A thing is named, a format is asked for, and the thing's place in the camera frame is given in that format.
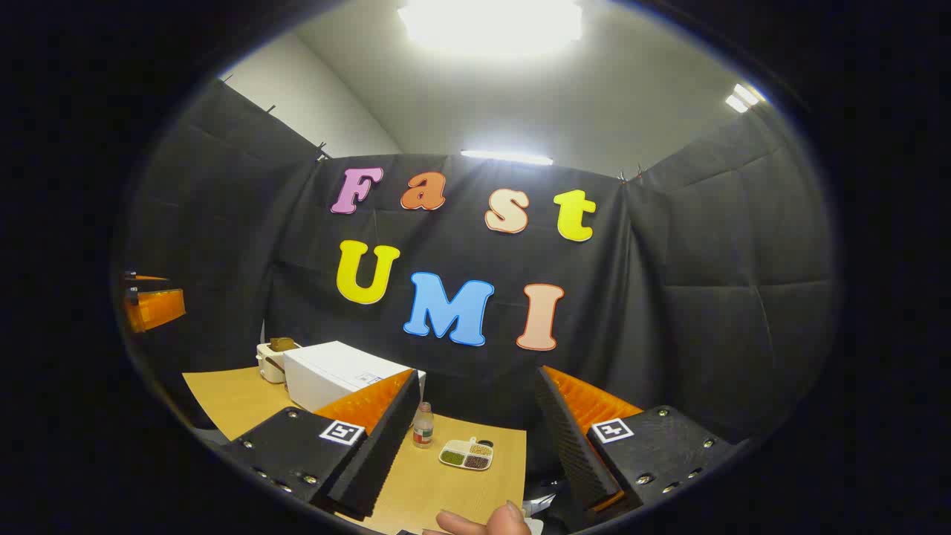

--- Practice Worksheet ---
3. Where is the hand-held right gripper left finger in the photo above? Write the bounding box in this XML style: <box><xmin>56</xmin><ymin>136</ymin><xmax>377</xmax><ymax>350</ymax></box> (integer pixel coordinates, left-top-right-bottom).
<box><xmin>222</xmin><ymin>369</ymin><xmax>423</xmax><ymax>521</ymax></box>

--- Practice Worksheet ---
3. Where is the white divided plate of beans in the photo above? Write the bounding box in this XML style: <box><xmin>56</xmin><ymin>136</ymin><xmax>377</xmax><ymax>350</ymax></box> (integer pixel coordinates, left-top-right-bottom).
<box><xmin>438</xmin><ymin>436</ymin><xmax>496</xmax><ymax>472</ymax></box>

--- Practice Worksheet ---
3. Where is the white microwave oven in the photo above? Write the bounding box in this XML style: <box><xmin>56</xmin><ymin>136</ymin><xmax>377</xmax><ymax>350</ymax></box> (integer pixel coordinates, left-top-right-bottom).
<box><xmin>283</xmin><ymin>340</ymin><xmax>426</xmax><ymax>414</ymax></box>

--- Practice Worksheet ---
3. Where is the small ceiling light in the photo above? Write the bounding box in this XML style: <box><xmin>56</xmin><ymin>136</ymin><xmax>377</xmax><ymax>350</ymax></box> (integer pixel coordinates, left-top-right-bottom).
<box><xmin>725</xmin><ymin>82</ymin><xmax>767</xmax><ymax>114</ymax></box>

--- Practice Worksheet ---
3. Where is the ceiling strip light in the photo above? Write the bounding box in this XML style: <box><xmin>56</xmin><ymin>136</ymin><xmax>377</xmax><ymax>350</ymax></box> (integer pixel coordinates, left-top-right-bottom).
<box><xmin>460</xmin><ymin>149</ymin><xmax>555</xmax><ymax>166</ymax></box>

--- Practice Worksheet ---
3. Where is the clear bottle with red label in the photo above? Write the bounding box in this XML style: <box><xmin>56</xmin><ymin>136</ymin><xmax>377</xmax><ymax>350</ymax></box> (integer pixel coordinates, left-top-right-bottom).
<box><xmin>412</xmin><ymin>401</ymin><xmax>435</xmax><ymax>450</ymax></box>

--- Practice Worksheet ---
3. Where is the black backdrop cloth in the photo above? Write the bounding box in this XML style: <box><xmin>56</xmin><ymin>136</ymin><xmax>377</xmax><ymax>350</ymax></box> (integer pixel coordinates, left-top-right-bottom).
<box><xmin>119</xmin><ymin>78</ymin><xmax>837</xmax><ymax>476</ymax></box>

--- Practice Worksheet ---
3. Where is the large ceiling light panel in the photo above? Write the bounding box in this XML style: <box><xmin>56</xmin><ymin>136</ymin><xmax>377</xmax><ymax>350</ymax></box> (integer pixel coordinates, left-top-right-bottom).
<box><xmin>396</xmin><ymin>0</ymin><xmax>585</xmax><ymax>59</ymax></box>

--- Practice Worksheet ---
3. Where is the white toaster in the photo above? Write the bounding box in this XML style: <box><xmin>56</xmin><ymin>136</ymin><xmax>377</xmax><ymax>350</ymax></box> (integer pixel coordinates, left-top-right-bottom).
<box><xmin>256</xmin><ymin>338</ymin><xmax>302</xmax><ymax>385</ymax></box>

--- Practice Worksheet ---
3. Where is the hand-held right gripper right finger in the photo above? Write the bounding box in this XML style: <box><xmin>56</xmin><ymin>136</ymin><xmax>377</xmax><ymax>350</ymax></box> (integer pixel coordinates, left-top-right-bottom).
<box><xmin>535</xmin><ymin>364</ymin><xmax>738</xmax><ymax>515</ymax></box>

